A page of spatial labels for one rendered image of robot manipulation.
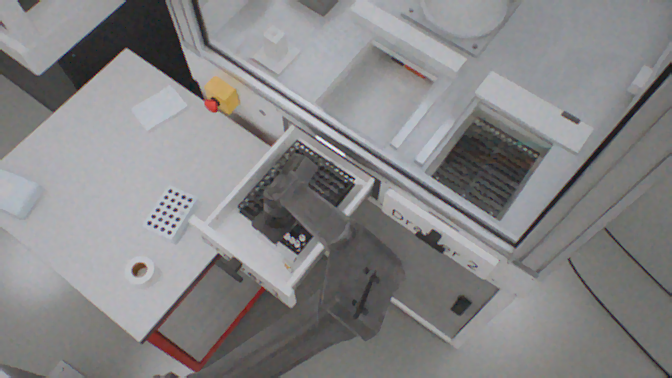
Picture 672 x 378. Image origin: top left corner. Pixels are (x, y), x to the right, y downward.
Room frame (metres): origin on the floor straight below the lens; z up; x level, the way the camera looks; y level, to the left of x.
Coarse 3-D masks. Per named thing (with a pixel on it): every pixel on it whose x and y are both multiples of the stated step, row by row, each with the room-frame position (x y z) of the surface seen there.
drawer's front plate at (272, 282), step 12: (192, 216) 0.49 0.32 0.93; (204, 228) 0.47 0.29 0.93; (216, 240) 0.44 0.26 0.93; (228, 240) 0.44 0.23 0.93; (228, 252) 0.42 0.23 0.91; (240, 252) 0.41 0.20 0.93; (252, 264) 0.38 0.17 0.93; (252, 276) 0.38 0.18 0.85; (264, 276) 0.36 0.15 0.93; (276, 288) 0.34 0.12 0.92; (288, 288) 0.33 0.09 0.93; (288, 300) 0.32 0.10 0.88
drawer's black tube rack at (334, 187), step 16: (304, 144) 0.70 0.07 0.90; (320, 160) 0.67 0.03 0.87; (272, 176) 0.61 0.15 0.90; (320, 176) 0.61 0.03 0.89; (336, 176) 0.61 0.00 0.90; (352, 176) 0.61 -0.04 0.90; (256, 192) 0.57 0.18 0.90; (320, 192) 0.57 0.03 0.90; (336, 192) 0.57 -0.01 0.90; (256, 208) 0.54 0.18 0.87; (304, 240) 0.45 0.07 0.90
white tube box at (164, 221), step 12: (168, 192) 0.61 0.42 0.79; (180, 192) 0.61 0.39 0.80; (156, 204) 0.58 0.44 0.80; (168, 204) 0.58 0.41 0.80; (180, 204) 0.58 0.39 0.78; (192, 204) 0.58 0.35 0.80; (156, 216) 0.55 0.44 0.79; (168, 216) 0.54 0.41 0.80; (180, 216) 0.54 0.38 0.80; (144, 228) 0.52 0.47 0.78; (156, 228) 0.52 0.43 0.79; (168, 228) 0.51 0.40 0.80; (180, 228) 0.52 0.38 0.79; (168, 240) 0.49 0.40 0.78
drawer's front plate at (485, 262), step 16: (384, 208) 0.56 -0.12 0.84; (400, 208) 0.53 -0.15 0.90; (416, 208) 0.52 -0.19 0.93; (416, 224) 0.50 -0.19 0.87; (432, 224) 0.48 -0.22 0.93; (448, 240) 0.46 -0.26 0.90; (464, 240) 0.45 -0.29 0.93; (464, 256) 0.43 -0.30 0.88; (480, 256) 0.41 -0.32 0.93; (480, 272) 0.40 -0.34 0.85
